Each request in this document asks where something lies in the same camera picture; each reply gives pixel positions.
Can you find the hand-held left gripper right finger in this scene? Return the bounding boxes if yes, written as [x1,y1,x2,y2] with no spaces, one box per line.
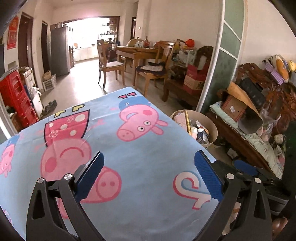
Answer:
[194,150,272,241]

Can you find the white kitchen counter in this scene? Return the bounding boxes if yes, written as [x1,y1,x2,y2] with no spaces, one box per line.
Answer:
[74,45,99,62]

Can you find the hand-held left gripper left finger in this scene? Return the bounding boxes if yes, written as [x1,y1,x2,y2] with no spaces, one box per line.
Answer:
[26,151,105,241]

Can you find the frosted glass partition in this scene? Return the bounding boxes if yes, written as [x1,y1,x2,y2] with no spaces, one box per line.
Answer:
[196,0,245,114]

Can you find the pale floral sofa mat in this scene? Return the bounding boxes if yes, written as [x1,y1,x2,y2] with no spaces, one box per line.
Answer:
[209,102,286,179]

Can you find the kitchen display shelf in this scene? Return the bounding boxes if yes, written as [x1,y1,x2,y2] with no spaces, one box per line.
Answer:
[97,17,119,44]

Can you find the open brown cardboard box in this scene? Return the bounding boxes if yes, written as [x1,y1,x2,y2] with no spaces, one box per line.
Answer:
[221,81,263,135]

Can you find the carved wooden frame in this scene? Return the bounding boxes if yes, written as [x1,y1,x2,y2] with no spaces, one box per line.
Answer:
[194,46,213,70]

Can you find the dark seat cushion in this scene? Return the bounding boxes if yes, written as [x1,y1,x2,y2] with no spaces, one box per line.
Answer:
[135,62,168,76]

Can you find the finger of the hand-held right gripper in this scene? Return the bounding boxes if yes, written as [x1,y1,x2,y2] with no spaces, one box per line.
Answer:
[232,160,280,186]

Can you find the pink packet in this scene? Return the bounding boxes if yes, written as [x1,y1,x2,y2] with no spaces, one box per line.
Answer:
[174,113,189,133]

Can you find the yellow plush toy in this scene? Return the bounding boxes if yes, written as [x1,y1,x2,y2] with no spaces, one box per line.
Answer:
[274,54,296,84]

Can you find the blue cartoon pig printed blanket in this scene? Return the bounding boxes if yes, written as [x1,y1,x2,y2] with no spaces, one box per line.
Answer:
[0,86,219,241]

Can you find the wooden dining table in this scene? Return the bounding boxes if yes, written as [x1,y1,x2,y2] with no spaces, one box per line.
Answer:
[116,45,167,75]

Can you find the purple striped bag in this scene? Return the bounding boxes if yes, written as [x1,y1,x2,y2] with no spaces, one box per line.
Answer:
[264,61,285,85]

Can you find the wooden chair with pale seat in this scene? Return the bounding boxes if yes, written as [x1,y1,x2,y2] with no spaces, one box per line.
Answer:
[97,43,125,90]

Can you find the stack of red stools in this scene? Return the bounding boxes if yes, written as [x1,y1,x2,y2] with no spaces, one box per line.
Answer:
[0,70,38,130]

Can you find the red wall poster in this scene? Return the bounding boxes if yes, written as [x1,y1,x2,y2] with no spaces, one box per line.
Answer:
[7,16,19,50]

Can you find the pair of dark shoes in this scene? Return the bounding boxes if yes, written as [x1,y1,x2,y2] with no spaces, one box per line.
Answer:
[41,100,58,116]

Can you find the grey refrigerator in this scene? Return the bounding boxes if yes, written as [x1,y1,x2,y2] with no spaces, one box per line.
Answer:
[50,26,70,77]

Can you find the wooden chair with dark cushion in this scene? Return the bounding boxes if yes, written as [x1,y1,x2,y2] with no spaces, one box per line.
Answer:
[134,41,175,97]

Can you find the carved wooden sofa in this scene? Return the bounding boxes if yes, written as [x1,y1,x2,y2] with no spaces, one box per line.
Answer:
[208,62,296,179]

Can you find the white plastic crate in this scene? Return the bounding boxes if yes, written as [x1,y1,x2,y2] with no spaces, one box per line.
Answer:
[42,75,57,91]

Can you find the dark wooden bench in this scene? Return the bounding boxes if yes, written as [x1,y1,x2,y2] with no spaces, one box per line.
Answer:
[162,79,204,107]

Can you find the beige round bin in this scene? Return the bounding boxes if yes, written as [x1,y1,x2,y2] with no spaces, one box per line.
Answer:
[170,109,218,149]

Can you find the black box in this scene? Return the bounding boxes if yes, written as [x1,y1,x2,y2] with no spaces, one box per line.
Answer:
[238,77,266,107]

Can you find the red and white cardboard box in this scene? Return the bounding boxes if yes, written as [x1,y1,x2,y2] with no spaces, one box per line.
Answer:
[183,64,207,91]

